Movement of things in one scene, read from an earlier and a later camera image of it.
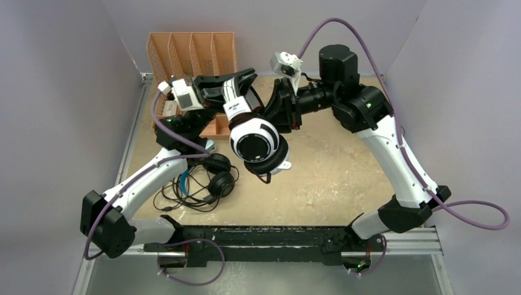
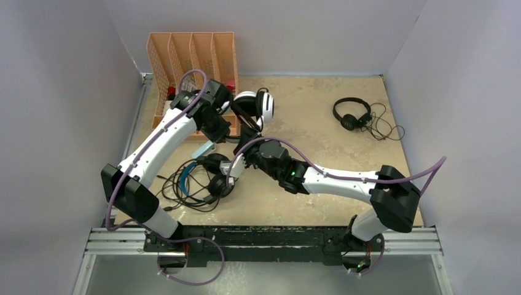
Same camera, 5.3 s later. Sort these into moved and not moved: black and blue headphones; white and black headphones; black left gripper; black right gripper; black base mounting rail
Moved: black left gripper; black right gripper; white and black headphones
Not moved: black and blue headphones; black base mounting rail
